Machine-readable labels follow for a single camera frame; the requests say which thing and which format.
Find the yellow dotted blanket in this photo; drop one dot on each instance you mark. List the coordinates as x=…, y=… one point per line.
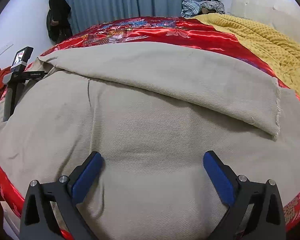
x=280, y=52

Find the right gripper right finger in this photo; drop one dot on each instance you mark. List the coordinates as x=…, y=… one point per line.
x=255, y=210

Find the beige pants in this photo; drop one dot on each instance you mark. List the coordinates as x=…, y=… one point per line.
x=152, y=110

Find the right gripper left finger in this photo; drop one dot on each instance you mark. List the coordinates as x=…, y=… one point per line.
x=38, y=220

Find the striped clothes pile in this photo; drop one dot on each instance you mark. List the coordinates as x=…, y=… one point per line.
x=191, y=8

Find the black hanging clothes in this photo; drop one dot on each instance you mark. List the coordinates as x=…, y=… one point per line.
x=57, y=23

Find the cream upholstered headboard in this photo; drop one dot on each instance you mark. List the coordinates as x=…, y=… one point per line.
x=281, y=15

